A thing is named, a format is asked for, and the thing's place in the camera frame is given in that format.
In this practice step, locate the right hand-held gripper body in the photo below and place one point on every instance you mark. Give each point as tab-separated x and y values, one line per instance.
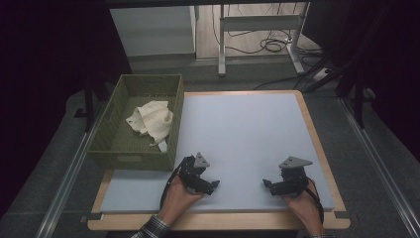
292	177

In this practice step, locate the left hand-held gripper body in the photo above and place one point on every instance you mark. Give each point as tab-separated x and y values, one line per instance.
193	172

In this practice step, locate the cream cloth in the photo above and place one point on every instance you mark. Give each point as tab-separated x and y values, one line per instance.
151	121

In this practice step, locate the green woven basket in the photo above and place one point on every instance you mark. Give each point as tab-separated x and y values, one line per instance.
132	145

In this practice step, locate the person's left hand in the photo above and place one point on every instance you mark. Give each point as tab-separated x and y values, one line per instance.
178	200

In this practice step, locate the person's right hand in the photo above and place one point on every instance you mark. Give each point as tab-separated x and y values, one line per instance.
305	208

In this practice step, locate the light grey foam mat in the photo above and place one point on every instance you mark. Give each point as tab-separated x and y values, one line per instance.
244	139

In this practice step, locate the dark metal stand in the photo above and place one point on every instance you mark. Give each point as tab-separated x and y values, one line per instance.
89	102
358	99

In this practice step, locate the white power strip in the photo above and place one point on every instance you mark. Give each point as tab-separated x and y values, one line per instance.
319	75

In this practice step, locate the white cabinet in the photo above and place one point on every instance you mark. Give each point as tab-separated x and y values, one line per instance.
152	29

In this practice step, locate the metal floor rail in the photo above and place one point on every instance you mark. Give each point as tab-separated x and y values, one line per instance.
379	165
66	178

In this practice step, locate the white desk frame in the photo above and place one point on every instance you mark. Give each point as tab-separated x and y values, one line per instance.
257	23

